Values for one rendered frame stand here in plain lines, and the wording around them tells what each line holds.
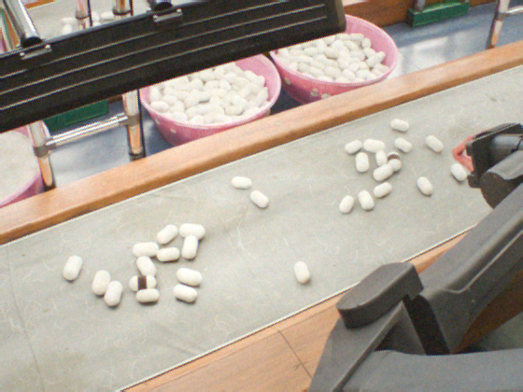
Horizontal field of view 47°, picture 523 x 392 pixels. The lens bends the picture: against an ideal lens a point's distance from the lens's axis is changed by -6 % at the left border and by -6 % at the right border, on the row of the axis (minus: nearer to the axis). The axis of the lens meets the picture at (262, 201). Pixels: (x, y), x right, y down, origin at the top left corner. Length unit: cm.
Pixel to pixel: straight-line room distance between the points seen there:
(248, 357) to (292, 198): 31
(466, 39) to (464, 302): 116
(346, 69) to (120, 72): 68
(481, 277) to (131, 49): 43
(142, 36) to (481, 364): 49
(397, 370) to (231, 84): 91
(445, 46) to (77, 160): 90
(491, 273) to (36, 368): 57
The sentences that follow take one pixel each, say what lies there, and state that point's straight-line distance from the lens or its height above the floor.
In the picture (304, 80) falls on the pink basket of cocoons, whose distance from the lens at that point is 122.
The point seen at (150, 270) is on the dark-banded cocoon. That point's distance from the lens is 89.
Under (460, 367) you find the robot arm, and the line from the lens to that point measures 40.
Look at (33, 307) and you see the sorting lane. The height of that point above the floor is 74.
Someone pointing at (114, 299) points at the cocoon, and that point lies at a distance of 87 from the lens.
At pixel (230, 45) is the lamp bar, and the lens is 74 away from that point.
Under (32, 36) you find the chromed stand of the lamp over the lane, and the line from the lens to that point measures 68.
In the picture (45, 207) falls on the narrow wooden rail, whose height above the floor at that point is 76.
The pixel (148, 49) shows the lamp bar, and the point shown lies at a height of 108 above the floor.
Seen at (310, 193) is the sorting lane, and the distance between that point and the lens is 102.
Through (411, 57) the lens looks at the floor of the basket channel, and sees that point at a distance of 150.
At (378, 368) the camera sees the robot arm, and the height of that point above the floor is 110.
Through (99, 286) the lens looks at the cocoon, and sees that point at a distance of 88.
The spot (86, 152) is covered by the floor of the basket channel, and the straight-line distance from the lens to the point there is 120.
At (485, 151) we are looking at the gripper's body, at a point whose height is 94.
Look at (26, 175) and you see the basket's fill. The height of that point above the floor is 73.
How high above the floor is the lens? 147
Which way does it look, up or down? 47 degrees down
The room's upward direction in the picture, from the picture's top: 4 degrees clockwise
